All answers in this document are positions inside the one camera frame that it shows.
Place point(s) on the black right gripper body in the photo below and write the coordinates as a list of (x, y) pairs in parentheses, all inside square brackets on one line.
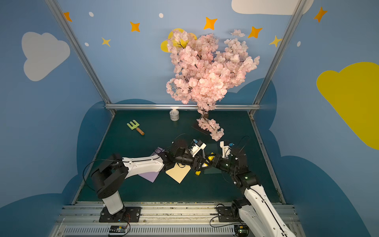
[(218, 162)]

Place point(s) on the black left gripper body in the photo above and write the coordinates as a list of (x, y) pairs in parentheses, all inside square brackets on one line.
[(197, 161)]

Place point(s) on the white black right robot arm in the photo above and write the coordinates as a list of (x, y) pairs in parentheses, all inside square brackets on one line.
[(254, 209)]

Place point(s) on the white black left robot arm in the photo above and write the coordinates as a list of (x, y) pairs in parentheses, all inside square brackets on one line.
[(111, 173)]

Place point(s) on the dark green envelope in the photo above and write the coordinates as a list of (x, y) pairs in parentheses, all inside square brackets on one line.
[(211, 149)]

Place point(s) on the cream yellow envelope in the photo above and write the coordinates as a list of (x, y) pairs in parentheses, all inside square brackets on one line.
[(178, 172)]

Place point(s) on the purple envelope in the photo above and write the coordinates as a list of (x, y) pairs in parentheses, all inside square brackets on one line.
[(152, 173)]

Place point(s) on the silver tin can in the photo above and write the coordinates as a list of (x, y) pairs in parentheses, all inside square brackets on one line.
[(174, 115)]

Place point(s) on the right green circuit board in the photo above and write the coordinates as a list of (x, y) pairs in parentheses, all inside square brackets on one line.
[(241, 231)]

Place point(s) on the green circuit board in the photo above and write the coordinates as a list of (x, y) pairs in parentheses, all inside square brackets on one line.
[(118, 230), (241, 231)]

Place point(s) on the pink cherry blossom tree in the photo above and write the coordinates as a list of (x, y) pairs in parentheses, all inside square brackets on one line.
[(203, 74)]

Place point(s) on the left green circuit board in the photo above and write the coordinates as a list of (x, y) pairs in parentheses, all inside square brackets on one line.
[(118, 230)]

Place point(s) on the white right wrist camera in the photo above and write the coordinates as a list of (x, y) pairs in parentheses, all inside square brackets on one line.
[(226, 149)]

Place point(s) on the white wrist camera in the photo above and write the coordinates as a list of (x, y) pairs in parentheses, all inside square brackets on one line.
[(226, 149), (196, 147)]

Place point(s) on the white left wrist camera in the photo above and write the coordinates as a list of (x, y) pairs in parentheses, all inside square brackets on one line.
[(196, 147)]

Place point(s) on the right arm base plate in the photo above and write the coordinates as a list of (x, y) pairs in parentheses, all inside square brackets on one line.
[(227, 214)]

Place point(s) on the aluminium front mounting rail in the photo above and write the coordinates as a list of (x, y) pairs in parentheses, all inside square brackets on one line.
[(156, 219)]

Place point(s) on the yellow-green garden fork wooden handle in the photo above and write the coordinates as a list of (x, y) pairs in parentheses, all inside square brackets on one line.
[(134, 125)]

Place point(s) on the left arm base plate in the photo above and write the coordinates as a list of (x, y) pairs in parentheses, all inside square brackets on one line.
[(127, 214)]

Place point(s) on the right aluminium frame post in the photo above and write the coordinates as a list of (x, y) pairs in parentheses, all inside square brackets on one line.
[(288, 33)]

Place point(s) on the aluminium frame post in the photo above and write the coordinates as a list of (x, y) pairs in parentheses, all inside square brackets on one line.
[(288, 33), (70, 35)]

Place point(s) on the left aluminium frame post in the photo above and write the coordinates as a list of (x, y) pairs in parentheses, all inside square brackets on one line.
[(70, 35)]

